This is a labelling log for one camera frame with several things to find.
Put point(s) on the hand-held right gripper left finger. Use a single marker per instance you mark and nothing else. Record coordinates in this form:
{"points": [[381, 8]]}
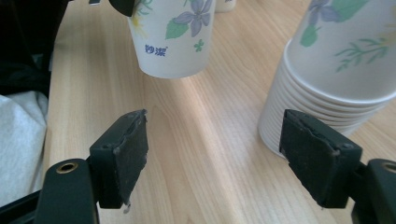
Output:
{"points": [[124, 155]]}

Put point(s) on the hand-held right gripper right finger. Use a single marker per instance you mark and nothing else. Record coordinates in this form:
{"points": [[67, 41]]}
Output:
{"points": [[320, 158]]}

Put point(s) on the white floral paper cup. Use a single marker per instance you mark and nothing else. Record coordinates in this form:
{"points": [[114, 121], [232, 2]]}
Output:
{"points": [[224, 4], [174, 56]]}

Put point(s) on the stack of floral paper cups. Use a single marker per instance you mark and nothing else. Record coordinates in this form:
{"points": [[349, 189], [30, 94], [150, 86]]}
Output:
{"points": [[327, 71]]}

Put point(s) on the light grey garment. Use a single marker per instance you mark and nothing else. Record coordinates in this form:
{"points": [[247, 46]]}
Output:
{"points": [[18, 140]]}

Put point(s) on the dark cloth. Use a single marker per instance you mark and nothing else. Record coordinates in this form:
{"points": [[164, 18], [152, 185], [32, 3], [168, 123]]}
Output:
{"points": [[21, 77]]}

